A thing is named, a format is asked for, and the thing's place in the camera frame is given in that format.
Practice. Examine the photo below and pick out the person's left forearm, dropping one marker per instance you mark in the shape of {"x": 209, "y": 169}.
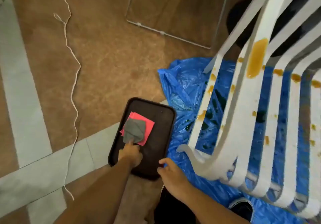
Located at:
{"x": 100, "y": 193}

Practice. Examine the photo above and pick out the blue plastic sheet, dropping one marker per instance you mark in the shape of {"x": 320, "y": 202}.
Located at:
{"x": 185, "y": 80}

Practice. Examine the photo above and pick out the grey cleaning cloth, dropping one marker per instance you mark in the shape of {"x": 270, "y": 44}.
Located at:
{"x": 135, "y": 129}

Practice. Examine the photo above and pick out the person's right forearm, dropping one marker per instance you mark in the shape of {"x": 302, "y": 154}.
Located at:
{"x": 213, "y": 208}

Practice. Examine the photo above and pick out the person's right black shoe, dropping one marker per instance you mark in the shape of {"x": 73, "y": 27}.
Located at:
{"x": 242, "y": 208}

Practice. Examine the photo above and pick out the dark brown tray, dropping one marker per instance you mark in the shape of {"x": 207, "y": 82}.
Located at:
{"x": 158, "y": 136}

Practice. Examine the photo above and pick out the person's right hand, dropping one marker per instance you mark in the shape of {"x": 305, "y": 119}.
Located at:
{"x": 174, "y": 178}

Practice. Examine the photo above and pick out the pink cloth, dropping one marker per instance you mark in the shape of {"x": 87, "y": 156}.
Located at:
{"x": 149, "y": 128}

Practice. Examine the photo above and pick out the black round table base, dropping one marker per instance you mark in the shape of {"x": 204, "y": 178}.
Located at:
{"x": 235, "y": 18}

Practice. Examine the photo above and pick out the person's left hand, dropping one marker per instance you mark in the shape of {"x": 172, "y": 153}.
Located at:
{"x": 131, "y": 156}

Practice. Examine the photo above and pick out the purple lounge chair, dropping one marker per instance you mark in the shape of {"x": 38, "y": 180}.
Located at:
{"x": 161, "y": 32}

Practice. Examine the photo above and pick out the white slatted chair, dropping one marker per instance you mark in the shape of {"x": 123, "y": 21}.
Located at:
{"x": 240, "y": 121}

